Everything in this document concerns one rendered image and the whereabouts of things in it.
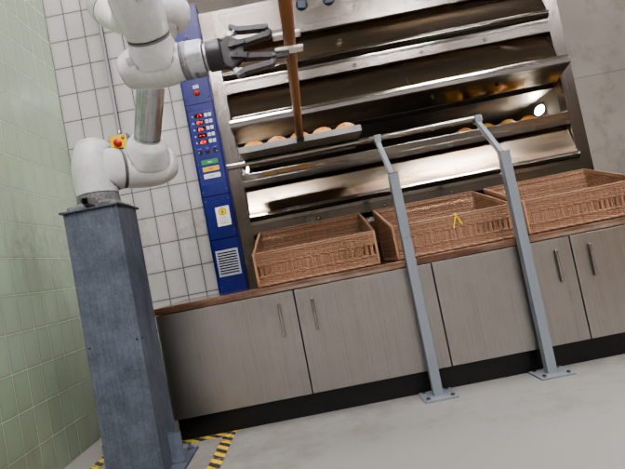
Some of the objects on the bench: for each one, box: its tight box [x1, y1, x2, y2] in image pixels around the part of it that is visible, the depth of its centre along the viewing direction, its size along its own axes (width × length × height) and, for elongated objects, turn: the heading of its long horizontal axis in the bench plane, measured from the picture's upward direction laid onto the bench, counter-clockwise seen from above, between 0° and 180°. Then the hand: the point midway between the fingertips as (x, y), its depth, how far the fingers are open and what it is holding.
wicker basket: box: [251, 213, 381, 288], centre depth 248 cm, size 49×56×28 cm
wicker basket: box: [372, 191, 515, 261], centre depth 248 cm, size 49×56×28 cm
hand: (287, 42), depth 125 cm, fingers closed on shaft, 3 cm apart
